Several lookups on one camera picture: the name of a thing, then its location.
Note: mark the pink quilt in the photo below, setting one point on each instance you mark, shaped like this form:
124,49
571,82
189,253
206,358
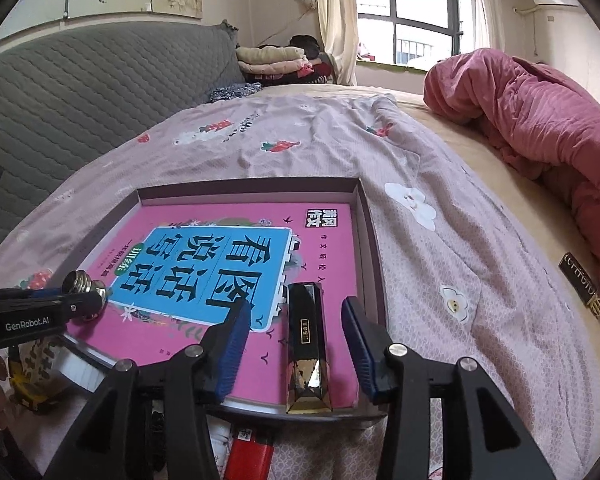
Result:
530,110

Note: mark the small white bottle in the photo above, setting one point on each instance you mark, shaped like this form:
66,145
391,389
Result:
221,442

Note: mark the pink folded blanket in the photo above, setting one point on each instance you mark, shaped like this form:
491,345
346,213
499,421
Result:
280,67

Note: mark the cream curtain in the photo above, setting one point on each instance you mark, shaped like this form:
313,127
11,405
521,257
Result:
335,10
485,5

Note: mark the blue floral cloth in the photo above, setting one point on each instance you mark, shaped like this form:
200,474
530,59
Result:
232,92

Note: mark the dark red folded clothes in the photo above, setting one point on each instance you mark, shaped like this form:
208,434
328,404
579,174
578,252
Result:
290,79

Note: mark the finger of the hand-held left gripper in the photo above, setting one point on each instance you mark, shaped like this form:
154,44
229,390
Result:
35,293
85,307

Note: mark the black framed window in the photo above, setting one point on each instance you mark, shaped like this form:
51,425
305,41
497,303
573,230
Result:
420,5

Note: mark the shallow purple cardboard box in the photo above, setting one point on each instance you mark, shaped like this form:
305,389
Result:
367,260

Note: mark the pink blue book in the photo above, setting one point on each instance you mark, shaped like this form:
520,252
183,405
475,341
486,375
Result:
320,260

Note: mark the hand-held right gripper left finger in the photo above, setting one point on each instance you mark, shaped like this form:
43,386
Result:
232,355

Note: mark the white ribbed bottle cap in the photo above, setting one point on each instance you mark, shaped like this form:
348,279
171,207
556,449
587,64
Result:
82,367

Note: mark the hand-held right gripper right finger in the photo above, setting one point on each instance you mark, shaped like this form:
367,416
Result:
361,355

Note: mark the red lighter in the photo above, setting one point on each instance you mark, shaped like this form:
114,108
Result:
247,452

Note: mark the black garment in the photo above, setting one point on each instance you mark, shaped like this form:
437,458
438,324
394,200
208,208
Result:
305,42

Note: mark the black gold lipstick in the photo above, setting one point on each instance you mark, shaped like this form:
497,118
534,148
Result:
305,340

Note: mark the small black label packet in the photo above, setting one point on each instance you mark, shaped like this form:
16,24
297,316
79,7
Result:
582,282

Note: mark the beige folded blanket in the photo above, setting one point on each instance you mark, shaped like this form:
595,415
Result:
270,54

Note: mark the yellow black wristwatch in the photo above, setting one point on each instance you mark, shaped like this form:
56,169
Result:
27,385

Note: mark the grey quilted headboard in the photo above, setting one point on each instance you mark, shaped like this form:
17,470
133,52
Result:
80,100

